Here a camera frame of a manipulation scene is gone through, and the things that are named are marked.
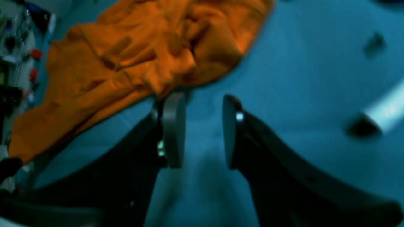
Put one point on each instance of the black white marker pen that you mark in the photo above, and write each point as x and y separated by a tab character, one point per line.
381	116

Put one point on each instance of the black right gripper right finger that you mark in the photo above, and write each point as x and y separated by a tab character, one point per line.
288	191

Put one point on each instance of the orange t-shirt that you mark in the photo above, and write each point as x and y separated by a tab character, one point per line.
135	49

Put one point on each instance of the small black screw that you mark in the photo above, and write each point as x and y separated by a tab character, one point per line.
375	45

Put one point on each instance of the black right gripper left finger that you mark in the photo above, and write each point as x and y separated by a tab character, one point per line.
115	190

